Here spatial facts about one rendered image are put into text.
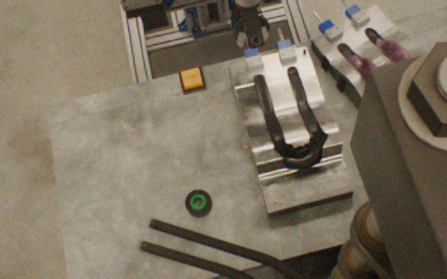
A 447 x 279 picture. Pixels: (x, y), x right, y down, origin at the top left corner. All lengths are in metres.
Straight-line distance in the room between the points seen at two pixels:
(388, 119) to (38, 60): 2.74
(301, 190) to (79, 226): 0.69
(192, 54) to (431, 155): 2.24
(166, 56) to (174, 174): 1.01
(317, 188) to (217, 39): 1.22
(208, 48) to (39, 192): 1.03
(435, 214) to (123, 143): 1.49
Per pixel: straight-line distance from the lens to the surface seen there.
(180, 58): 2.76
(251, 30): 1.67
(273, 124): 1.81
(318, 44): 2.00
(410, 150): 0.59
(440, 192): 0.58
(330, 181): 1.78
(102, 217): 1.89
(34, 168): 2.95
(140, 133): 1.95
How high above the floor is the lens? 2.54
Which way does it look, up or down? 65 degrees down
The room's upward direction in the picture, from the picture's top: 12 degrees counter-clockwise
